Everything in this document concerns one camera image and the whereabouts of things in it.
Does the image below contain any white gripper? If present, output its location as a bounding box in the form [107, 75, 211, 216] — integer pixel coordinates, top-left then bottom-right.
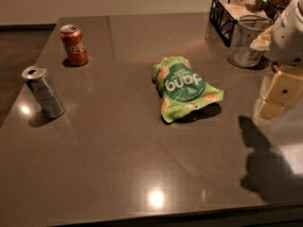
[254, 0, 303, 120]

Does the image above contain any green rice chip bag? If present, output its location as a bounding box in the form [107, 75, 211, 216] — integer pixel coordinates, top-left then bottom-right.
[151, 57, 223, 123]

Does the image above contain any red cola can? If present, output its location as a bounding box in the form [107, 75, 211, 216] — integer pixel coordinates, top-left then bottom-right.
[60, 24, 89, 66]

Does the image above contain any silver green soda can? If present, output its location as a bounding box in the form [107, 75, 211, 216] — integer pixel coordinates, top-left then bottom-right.
[22, 65, 64, 118]

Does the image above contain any wire mesh cup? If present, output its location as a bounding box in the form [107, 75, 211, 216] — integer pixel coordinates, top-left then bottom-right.
[227, 14, 272, 68]

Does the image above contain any black wire napkin holder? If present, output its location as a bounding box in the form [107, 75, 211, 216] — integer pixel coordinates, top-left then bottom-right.
[209, 0, 266, 47]

